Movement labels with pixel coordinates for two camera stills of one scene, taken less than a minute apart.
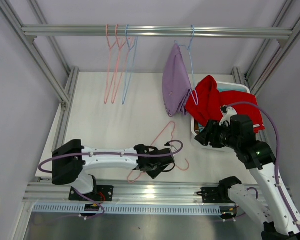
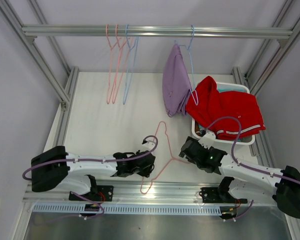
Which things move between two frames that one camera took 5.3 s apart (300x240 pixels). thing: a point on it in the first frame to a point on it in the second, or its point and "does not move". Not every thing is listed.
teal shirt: (200, 128) does not move
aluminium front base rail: (127, 192) does not move
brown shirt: (196, 125) does not move
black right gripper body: (222, 136) to (198, 144)
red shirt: (205, 101) does not move
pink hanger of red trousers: (172, 139) to (165, 165)
